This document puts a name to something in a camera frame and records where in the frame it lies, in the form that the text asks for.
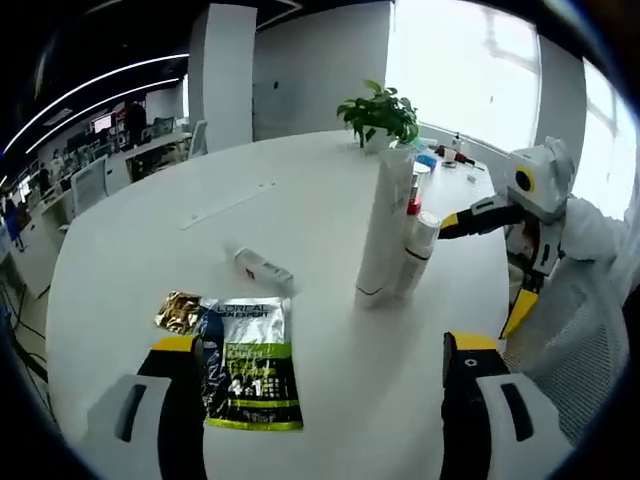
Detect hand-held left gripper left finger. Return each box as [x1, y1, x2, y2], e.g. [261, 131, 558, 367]
[87, 335, 206, 480]

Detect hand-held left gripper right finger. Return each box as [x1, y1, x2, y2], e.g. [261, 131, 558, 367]
[440, 330, 571, 480]

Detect small white skincare bottle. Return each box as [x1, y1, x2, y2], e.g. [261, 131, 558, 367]
[223, 243, 295, 287]
[394, 210, 442, 297]

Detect green black skincare sachet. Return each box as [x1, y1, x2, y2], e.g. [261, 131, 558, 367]
[197, 295, 305, 434]

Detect gold foil skincare sachet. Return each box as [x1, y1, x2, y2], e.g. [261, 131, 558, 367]
[155, 290, 204, 335]

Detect white skincare tube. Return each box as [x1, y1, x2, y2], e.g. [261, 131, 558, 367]
[354, 148, 416, 309]

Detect person's right hand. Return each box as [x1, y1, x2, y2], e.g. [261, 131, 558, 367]
[518, 219, 541, 258]

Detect small red item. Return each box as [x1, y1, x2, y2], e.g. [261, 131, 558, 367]
[433, 146, 475, 166]

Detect white mesh office chair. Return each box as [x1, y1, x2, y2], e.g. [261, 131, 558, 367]
[504, 294, 634, 446]

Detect potted green plant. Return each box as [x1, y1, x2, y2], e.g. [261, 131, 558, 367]
[336, 78, 421, 154]

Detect white office desk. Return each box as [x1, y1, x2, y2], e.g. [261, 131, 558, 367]
[124, 132, 192, 181]

